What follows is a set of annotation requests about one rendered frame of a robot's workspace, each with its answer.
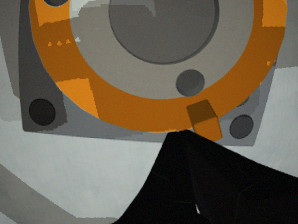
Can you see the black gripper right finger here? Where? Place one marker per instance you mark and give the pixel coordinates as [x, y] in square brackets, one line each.
[231, 189]

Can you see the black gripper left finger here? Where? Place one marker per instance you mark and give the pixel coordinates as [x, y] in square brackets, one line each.
[167, 196]

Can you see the orange round plate with tab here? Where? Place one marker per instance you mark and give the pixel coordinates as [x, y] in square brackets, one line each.
[87, 62]

